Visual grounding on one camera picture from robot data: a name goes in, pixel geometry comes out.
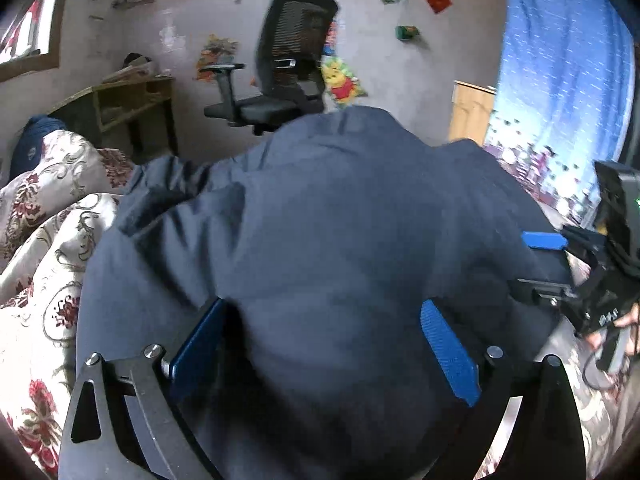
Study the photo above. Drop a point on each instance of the grey wall sticker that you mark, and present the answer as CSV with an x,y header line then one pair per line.
x,y
134,1

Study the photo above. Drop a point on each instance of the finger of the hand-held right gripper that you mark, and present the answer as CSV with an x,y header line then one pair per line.
x,y
542,241
547,291

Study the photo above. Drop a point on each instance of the cartoon bear wall sticker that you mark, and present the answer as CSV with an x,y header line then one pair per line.
x,y
342,85

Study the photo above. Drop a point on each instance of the blue curtain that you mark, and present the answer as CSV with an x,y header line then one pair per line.
x,y
560,60

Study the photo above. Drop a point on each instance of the black office chair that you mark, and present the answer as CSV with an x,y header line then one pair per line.
x,y
295,25

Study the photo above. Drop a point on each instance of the wooden cabinet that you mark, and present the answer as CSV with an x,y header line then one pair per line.
x,y
470,110

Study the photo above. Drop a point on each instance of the small green wall sticker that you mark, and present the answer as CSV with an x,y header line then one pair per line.
x,y
406,33

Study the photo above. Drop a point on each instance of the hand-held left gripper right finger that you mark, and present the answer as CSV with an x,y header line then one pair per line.
x,y
447,350

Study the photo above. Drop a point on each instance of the wooden framed window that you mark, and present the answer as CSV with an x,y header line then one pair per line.
x,y
30,35

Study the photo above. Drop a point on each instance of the navy blue pillow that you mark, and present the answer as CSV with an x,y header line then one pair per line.
x,y
35,140

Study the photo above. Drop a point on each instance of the person's right hand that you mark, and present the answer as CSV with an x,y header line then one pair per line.
x,y
592,340

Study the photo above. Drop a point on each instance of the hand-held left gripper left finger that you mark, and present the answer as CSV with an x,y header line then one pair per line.
x,y
197,350

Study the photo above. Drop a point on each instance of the small colourful wall sticker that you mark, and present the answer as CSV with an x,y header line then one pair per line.
x,y
330,37

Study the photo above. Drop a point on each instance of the floral bedspread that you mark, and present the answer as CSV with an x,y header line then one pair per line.
x,y
45,270

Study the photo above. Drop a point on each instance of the wooden desk shelf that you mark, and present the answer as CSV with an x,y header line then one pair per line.
x,y
125,110

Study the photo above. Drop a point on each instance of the navy blue jacket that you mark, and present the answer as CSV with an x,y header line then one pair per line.
x,y
325,210

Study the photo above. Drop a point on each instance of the flower wall sticker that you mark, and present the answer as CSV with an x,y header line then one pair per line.
x,y
215,50

